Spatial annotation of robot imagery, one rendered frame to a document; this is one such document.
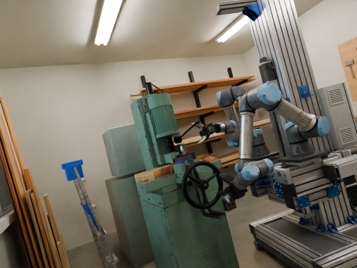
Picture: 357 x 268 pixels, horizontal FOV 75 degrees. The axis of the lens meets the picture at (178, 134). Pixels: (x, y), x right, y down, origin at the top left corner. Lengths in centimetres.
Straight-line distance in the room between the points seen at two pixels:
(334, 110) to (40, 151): 353
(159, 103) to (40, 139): 251
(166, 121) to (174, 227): 71
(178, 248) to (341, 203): 123
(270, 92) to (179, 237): 104
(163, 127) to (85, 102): 248
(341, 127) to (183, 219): 133
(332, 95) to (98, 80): 328
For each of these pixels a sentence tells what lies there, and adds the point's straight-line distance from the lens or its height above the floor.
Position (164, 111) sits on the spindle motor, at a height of 133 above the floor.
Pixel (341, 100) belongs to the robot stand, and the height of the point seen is 110.
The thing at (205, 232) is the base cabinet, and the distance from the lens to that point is 172.
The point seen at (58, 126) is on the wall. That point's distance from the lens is 390.
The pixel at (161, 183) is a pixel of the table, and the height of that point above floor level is 87.
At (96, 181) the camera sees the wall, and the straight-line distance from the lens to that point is 387.
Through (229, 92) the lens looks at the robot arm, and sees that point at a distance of 194.
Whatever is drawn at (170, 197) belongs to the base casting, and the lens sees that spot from 157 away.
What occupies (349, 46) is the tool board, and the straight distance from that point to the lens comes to 448.
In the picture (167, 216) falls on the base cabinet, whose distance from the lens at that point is 158.
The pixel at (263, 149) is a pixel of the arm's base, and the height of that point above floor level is 87.
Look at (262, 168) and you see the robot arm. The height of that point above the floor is 87.
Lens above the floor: 109
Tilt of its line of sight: 2 degrees up
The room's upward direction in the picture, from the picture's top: 14 degrees counter-clockwise
